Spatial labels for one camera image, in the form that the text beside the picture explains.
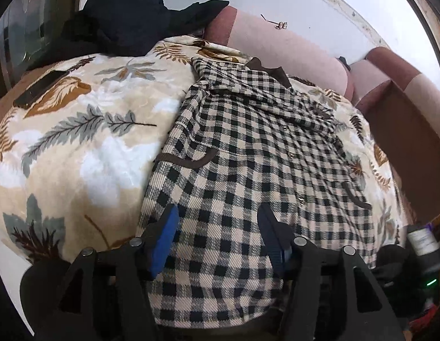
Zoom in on leaf print blanket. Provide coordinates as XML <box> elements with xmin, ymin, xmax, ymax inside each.
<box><xmin>0</xmin><ymin>36</ymin><xmax>409</xmax><ymax>267</ymax></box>

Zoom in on brown panel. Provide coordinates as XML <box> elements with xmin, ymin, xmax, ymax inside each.
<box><xmin>364</xmin><ymin>78</ymin><xmax>440</xmax><ymax>224</ymax></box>

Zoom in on black smartphone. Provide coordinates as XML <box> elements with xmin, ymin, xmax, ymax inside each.
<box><xmin>13</xmin><ymin>70</ymin><xmax>69</xmax><ymax>110</ymax></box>

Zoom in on glass door panel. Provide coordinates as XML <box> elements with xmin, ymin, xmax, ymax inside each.
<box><xmin>0</xmin><ymin>0</ymin><xmax>82</xmax><ymax>89</ymax></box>

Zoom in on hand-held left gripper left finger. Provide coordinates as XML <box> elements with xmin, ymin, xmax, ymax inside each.
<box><xmin>21</xmin><ymin>204</ymin><xmax>180</xmax><ymax>341</ymax></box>

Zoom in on checked beige black jacket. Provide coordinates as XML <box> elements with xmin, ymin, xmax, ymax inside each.
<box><xmin>136</xmin><ymin>57</ymin><xmax>379</xmax><ymax>327</ymax></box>

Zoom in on pink sofa back cushion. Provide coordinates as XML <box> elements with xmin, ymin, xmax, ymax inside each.
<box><xmin>205</xmin><ymin>7</ymin><xmax>354</xmax><ymax>104</ymax></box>
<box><xmin>350</xmin><ymin>46</ymin><xmax>440</xmax><ymax>121</ymax></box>

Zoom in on eyeglasses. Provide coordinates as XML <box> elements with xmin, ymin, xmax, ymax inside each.
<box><xmin>261</xmin><ymin>14</ymin><xmax>289</xmax><ymax>30</ymax></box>

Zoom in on black cloth pile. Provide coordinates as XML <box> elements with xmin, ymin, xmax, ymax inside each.
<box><xmin>39</xmin><ymin>0</ymin><xmax>231</xmax><ymax>57</ymax></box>

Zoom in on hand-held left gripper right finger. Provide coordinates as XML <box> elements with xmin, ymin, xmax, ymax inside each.
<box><xmin>257</xmin><ymin>204</ymin><xmax>398</xmax><ymax>341</ymax></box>

